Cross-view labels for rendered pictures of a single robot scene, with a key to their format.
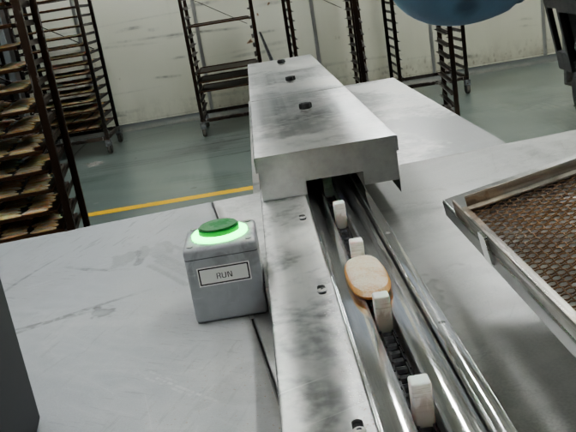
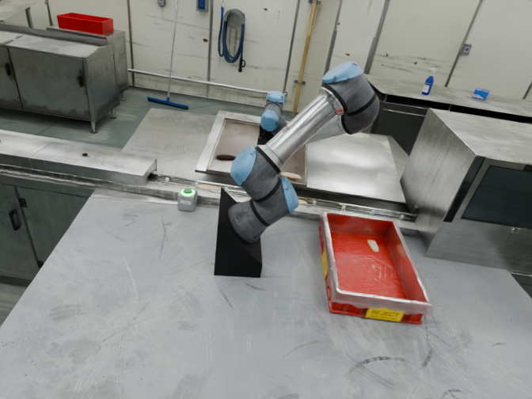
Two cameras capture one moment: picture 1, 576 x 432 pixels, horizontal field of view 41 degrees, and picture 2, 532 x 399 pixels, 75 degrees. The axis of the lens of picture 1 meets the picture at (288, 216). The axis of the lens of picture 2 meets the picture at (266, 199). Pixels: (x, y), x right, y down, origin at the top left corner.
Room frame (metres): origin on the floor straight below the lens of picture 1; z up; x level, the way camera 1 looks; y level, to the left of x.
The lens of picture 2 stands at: (0.38, 1.32, 1.74)
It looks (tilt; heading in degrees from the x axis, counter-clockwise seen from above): 33 degrees down; 270
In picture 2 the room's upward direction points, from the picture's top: 9 degrees clockwise
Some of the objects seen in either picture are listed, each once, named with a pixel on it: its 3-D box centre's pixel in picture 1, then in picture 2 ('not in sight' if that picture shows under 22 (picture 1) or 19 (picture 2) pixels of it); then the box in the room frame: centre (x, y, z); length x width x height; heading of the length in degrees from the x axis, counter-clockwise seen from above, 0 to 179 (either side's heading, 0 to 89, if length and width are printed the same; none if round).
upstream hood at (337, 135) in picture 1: (295, 100); (16, 150); (1.55, -0.05, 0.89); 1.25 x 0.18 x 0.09; 1
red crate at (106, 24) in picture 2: not in sight; (86, 23); (2.81, -3.09, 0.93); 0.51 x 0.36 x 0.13; 5
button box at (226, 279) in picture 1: (231, 285); (188, 202); (0.71, 0.07, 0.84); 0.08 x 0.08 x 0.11; 1
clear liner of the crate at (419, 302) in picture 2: not in sight; (366, 260); (-0.04, 0.30, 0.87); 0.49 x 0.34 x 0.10; 92
